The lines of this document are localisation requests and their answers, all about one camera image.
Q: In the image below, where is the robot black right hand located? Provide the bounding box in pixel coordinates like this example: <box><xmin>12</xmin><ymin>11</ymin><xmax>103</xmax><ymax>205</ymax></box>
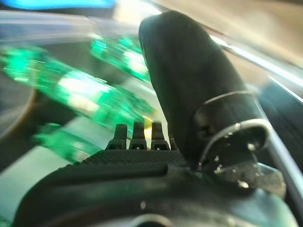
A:
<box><xmin>13</xmin><ymin>9</ymin><xmax>299</xmax><ymax>227</ymax></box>

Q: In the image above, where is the green soda bottle yellow cap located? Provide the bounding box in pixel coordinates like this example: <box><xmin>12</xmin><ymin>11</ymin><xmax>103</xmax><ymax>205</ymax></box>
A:
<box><xmin>0</xmin><ymin>44</ymin><xmax>157</xmax><ymax>130</ymax></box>
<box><xmin>89</xmin><ymin>34</ymin><xmax>152</xmax><ymax>84</ymax></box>
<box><xmin>33</xmin><ymin>122</ymin><xmax>102</xmax><ymax>164</ymax></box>

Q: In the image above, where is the blue plastic shopping basket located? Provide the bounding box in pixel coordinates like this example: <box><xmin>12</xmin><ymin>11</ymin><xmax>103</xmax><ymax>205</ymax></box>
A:
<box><xmin>13</xmin><ymin>0</ymin><xmax>116</xmax><ymax>10</ymax></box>

